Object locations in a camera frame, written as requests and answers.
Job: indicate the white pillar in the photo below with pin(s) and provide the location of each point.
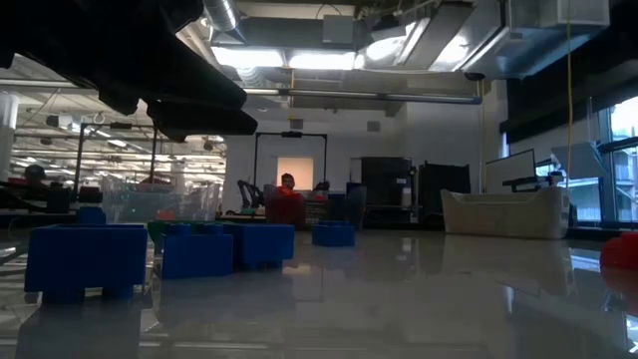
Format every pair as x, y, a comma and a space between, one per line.
7, 139

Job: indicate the ceiling light panel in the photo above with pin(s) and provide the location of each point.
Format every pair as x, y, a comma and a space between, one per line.
249, 57
321, 61

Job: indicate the green toy brick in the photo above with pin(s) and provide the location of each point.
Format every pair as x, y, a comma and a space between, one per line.
157, 232

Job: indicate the computer monitor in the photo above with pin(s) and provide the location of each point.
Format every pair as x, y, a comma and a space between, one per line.
511, 172

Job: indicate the white plastic bin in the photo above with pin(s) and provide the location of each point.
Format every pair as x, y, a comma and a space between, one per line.
506, 214

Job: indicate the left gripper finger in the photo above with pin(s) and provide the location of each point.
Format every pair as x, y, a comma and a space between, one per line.
209, 122
174, 85

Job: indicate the white angled panel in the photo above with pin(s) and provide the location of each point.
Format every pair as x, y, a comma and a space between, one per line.
580, 159

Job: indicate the rectangular silver air duct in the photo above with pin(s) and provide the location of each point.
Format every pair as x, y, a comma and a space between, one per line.
538, 45

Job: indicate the black cabinet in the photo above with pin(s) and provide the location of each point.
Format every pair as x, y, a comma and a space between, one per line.
443, 187
386, 182

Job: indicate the round silver air duct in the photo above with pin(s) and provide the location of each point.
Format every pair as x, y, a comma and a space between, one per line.
222, 15

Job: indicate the person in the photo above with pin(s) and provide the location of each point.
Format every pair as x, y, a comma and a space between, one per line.
287, 179
35, 173

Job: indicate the black gantry frame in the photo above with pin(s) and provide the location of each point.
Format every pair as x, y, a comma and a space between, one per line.
119, 125
291, 134

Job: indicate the metal ceiling pipe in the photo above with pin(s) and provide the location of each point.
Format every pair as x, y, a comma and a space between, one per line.
349, 94

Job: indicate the smoky grey plastic bin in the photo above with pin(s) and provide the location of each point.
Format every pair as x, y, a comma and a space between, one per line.
311, 214

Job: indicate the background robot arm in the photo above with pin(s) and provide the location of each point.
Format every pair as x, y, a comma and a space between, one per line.
249, 192

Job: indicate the clear plastic bin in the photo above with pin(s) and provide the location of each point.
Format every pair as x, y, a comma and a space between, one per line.
129, 199

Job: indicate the grey ceiling box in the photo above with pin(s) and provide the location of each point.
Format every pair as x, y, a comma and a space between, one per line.
337, 30

